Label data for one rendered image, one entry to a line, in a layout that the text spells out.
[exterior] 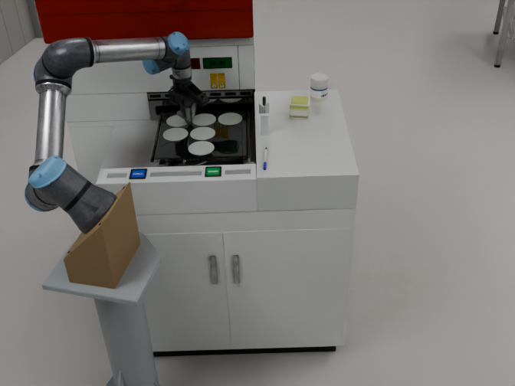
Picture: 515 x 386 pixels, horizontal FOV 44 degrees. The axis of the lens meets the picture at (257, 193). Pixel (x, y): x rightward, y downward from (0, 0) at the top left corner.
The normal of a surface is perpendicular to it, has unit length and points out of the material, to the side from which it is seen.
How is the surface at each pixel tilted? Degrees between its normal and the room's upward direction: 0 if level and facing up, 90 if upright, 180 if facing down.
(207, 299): 90
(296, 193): 90
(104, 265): 90
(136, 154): 0
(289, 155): 0
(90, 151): 90
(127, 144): 0
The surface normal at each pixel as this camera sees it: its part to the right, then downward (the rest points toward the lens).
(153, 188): 0.02, 0.60
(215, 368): -0.03, -0.80
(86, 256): -0.22, 0.59
